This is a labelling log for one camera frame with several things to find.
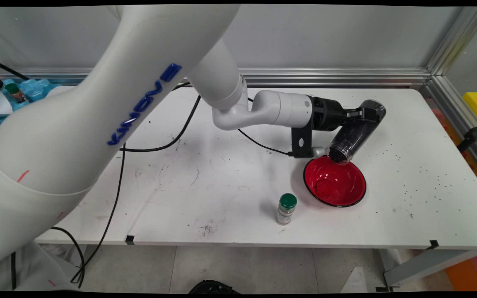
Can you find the aluminium frame post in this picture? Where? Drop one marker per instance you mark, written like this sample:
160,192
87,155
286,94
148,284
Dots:
456,39

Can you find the red bowl with black rim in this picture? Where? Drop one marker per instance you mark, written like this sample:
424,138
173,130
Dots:
338,186

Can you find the small black tape marker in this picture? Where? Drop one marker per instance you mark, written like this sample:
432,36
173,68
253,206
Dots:
433,245
130,239

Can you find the clear jar with black grains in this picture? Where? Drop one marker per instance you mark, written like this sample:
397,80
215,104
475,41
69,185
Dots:
352,138

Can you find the short aluminium frame rail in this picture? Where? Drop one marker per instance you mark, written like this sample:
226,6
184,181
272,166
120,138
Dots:
449,105

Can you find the small green-lid spice bottle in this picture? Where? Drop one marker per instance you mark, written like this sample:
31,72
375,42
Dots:
286,211

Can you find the blue plastic bag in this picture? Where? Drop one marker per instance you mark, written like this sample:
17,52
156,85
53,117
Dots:
35,89

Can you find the green-cap bottle with red label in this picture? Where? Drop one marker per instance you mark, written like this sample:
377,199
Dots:
15,92

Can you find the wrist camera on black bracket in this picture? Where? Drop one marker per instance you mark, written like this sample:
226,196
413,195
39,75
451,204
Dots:
302,142

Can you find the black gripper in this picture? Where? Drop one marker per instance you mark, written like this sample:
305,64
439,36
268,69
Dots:
327,114

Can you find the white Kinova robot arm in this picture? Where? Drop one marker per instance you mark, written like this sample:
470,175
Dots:
97,103

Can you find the long aluminium frame rail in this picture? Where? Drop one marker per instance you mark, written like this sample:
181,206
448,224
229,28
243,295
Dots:
387,76

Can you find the orange plastic crate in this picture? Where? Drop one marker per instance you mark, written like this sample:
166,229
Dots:
470,273

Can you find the round black object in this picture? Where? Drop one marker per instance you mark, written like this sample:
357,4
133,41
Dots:
213,287

